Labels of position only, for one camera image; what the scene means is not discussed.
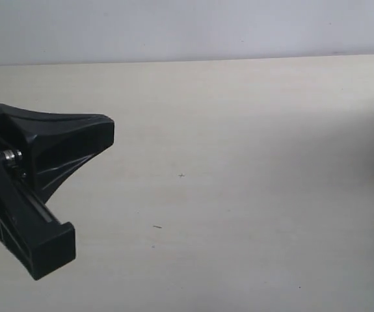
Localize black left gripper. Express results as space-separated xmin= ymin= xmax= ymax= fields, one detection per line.
xmin=0 ymin=103 xmax=114 ymax=280

